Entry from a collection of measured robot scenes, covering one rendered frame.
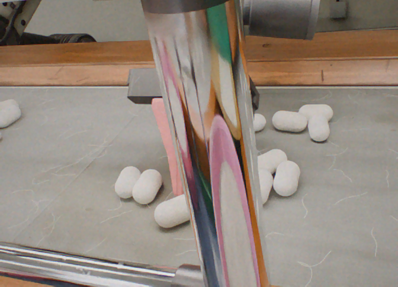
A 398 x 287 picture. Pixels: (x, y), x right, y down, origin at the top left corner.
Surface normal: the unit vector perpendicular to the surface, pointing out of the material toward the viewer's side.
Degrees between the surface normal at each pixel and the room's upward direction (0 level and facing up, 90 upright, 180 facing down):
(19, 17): 90
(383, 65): 45
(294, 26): 111
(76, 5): 90
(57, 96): 0
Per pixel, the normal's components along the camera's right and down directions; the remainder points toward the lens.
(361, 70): -0.33, -0.21
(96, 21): -0.23, 0.54
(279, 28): -0.15, 0.81
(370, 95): -0.15, -0.84
